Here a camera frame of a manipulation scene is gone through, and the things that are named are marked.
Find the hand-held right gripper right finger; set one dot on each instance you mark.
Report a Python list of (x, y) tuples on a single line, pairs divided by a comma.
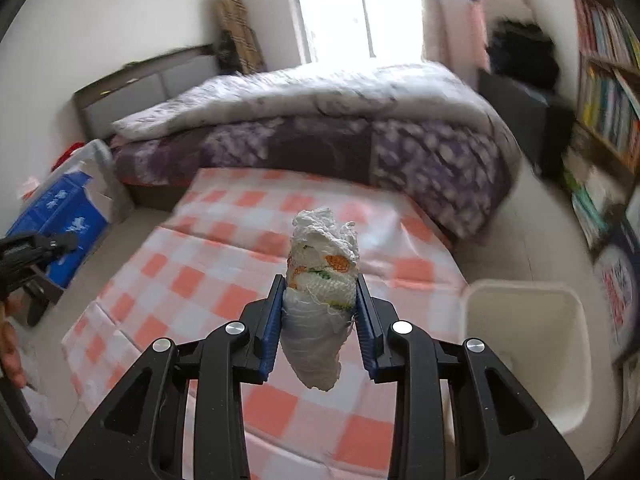
[(365, 330)]

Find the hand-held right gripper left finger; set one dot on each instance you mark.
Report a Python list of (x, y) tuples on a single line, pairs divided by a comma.
[(272, 330)]

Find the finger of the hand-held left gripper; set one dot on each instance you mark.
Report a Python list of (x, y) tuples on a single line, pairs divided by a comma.
[(57, 244)]

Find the white wad orange print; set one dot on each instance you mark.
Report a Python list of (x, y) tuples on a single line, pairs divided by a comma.
[(320, 270)]

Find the white plastic trash bin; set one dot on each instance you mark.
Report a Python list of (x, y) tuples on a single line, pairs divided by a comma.
[(525, 320)]

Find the person's left hand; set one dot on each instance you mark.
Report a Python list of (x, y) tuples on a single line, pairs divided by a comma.
[(12, 360)]

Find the blue and white cardboard box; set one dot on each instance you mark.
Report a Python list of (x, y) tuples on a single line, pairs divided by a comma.
[(65, 210)]

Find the orange checked tablecloth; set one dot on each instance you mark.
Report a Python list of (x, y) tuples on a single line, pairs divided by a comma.
[(210, 270)]

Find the red cloth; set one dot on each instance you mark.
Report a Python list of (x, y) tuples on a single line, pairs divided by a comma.
[(67, 152)]

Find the dark bed headboard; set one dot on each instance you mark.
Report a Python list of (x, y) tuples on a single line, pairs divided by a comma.
[(145, 85)]

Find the purple and white patterned quilt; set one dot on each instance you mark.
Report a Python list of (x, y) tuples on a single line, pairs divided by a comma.
[(310, 125)]

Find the black bag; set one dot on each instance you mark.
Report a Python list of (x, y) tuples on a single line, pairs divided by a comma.
[(226, 52)]

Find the stack of flat books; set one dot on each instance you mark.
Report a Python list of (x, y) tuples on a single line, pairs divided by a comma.
[(590, 200)]

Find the black cabinet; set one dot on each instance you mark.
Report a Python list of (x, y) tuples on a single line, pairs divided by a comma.
[(525, 120)]

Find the plaid bag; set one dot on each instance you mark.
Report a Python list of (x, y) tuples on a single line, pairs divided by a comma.
[(240, 20)]

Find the pink curtain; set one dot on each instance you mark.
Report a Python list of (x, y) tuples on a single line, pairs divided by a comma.
[(477, 35)]

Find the pile of dark clothes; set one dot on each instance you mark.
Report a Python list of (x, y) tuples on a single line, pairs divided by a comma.
[(522, 55)]

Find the row of leaning books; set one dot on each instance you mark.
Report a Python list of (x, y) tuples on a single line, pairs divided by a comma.
[(610, 110)]

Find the wooden bookshelf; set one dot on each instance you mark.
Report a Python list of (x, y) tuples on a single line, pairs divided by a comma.
[(600, 62)]

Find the row of upright books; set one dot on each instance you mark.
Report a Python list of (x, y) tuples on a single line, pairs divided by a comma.
[(607, 25)]

